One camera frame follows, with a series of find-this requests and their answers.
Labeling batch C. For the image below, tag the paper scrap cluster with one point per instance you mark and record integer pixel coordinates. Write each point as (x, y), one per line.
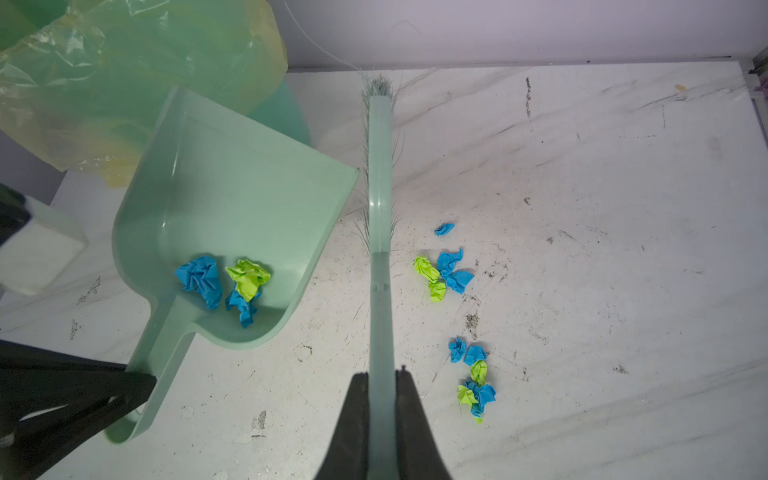
(475, 392)
(444, 275)

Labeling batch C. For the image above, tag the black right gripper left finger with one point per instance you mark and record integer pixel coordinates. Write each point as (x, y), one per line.
(347, 454)

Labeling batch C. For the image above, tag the green plastic dustpan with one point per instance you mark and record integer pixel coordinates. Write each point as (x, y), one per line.
(214, 182)

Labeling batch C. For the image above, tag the yellow-green bin liner bag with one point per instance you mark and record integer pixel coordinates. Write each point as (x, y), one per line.
(84, 82)

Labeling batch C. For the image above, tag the green-blue scrap in dustpan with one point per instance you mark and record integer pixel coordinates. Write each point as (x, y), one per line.
(249, 277)

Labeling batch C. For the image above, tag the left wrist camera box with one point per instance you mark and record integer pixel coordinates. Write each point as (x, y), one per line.
(37, 246)

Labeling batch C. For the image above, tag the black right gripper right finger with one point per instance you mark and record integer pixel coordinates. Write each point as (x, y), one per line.
(417, 453)

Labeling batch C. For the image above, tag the paper scrap cluster upper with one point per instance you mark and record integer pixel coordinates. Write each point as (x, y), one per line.
(444, 275)

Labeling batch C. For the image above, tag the blue scrap in dustpan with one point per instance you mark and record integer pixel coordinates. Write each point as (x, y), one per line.
(201, 276)

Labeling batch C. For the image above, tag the paper scrap cluster right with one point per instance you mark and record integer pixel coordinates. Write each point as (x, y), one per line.
(475, 392)

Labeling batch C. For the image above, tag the green plastic trash bin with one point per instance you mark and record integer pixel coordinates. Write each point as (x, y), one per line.
(281, 113)

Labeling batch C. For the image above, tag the green hand brush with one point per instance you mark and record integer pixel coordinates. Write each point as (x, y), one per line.
(378, 95)

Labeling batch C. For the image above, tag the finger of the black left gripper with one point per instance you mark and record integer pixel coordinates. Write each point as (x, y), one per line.
(51, 403)

